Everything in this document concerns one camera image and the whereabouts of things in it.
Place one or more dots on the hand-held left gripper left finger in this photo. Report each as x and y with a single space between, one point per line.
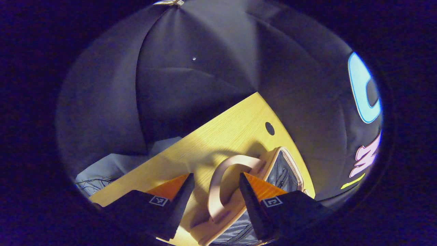
179 208

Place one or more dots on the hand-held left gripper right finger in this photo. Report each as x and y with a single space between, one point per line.
254 212

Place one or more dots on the white crumpled sheet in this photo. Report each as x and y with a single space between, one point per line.
116 167

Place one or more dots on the black backdrop cloth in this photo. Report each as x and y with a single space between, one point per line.
191 89

